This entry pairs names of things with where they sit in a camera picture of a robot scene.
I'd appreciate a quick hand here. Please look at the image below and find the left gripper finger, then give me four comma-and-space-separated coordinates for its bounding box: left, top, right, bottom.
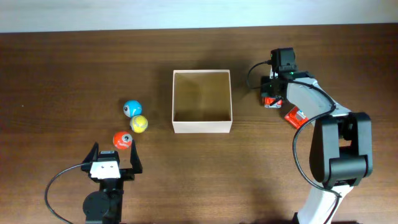
130, 140, 142, 170
83, 142, 99, 164

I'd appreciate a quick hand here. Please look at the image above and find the red truck with yellow crane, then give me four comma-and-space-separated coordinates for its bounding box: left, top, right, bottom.
262, 97, 282, 108

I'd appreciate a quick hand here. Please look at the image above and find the red truck with grey top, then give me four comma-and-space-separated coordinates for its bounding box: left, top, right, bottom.
284, 106, 308, 129

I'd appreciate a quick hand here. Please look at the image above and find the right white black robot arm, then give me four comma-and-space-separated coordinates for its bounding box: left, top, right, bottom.
261, 72, 373, 224

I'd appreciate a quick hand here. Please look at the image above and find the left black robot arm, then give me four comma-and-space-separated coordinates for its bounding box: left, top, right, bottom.
81, 142, 142, 224

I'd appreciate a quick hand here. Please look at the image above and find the red toy ball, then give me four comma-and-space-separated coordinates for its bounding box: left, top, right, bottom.
113, 131, 133, 150

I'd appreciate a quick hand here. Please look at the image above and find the yellow toy ball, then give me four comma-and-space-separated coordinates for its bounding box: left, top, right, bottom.
130, 115, 149, 133

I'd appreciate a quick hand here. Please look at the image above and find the blue toy ball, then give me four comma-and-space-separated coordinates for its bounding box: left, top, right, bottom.
123, 100, 142, 118

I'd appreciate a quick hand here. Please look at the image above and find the white cardboard box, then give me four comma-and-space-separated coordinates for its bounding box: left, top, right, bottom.
172, 70, 233, 134

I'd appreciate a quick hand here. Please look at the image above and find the right black cable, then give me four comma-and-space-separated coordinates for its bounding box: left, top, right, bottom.
246, 60, 343, 224

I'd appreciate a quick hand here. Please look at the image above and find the black cable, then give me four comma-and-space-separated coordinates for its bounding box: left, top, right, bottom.
44, 162, 84, 224
246, 60, 343, 224

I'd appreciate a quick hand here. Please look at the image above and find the left black cable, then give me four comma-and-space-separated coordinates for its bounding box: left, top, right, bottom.
44, 162, 84, 224

